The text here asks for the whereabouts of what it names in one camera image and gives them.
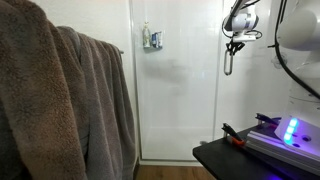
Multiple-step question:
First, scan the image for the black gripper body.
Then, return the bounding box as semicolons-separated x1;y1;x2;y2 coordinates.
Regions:
228;40;246;52

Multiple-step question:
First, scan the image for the silver loop door handle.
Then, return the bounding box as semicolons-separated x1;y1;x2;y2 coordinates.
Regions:
223;49;234;77

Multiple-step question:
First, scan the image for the fixed glass shower panel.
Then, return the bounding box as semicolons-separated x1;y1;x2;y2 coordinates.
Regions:
216;0;292;141

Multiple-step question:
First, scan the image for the white tube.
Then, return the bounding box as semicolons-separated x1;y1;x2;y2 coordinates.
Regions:
156;31;164;48

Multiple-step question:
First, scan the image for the orange black bar clamp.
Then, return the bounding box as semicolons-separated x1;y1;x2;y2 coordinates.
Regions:
255;112;282;128
221;122;247;147

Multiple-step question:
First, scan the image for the small shower caddy shelf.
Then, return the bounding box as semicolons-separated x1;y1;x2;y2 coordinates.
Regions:
143;45;164;52

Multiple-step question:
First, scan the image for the black robot cart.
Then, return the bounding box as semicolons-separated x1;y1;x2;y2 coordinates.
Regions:
192;124;320;180

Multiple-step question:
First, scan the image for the brown grey terry towel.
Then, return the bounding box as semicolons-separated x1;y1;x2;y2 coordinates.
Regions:
0;0;90;180

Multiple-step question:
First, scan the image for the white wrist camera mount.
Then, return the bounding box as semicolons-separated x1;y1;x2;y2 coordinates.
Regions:
232;32;258;43

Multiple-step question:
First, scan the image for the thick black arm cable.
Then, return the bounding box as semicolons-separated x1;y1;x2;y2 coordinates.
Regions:
273;0;320;101

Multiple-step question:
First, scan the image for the aluminium mounting rail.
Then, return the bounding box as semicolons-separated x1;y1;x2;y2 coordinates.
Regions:
245;129;320;177

